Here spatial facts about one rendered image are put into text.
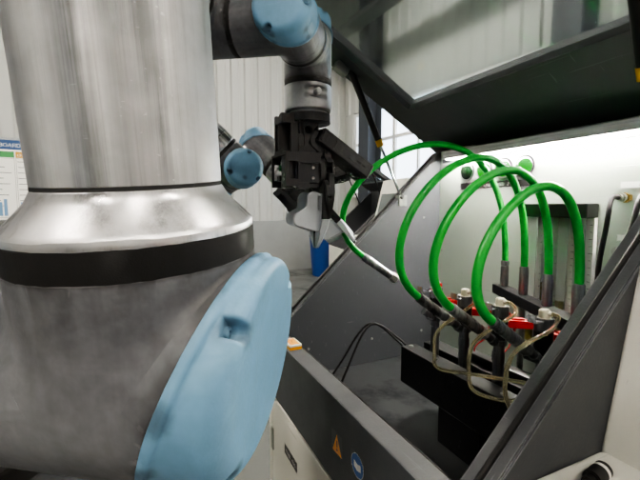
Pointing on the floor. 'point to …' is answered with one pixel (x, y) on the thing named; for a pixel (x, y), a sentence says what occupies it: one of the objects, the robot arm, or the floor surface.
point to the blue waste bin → (319, 258)
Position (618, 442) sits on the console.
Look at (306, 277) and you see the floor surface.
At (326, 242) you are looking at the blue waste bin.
